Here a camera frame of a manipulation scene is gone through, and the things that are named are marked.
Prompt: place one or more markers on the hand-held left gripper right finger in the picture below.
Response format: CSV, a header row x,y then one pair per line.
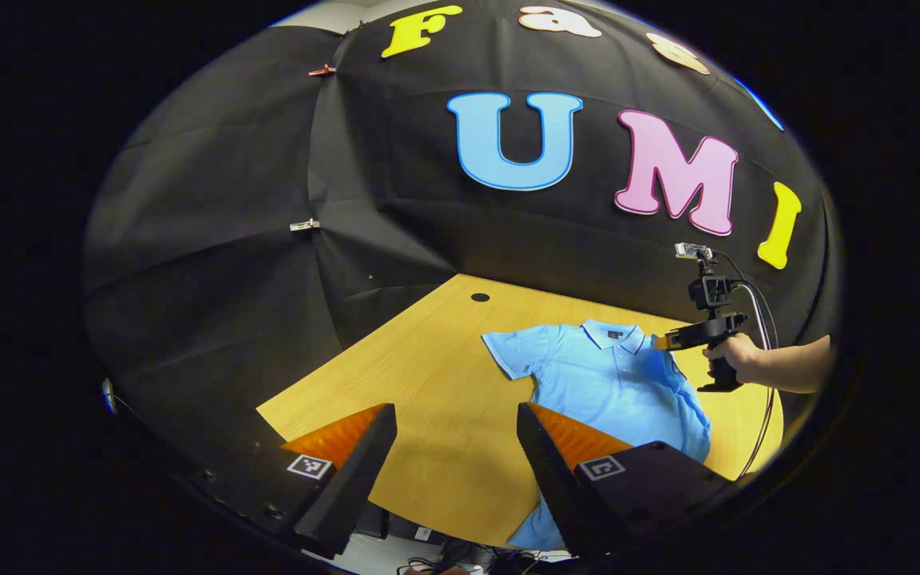
x,y
548,479

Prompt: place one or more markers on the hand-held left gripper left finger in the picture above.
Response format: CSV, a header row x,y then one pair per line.
x,y
356,479

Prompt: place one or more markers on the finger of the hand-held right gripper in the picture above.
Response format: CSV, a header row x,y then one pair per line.
x,y
680,340

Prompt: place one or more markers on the small red clip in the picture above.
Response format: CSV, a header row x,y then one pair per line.
x,y
322,71

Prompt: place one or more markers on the black backdrop cloth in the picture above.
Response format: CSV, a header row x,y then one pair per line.
x,y
396,160

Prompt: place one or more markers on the light blue T-shirt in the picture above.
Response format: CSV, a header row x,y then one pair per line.
x,y
612,383

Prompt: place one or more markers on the small white clip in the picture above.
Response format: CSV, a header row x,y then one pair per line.
x,y
305,225

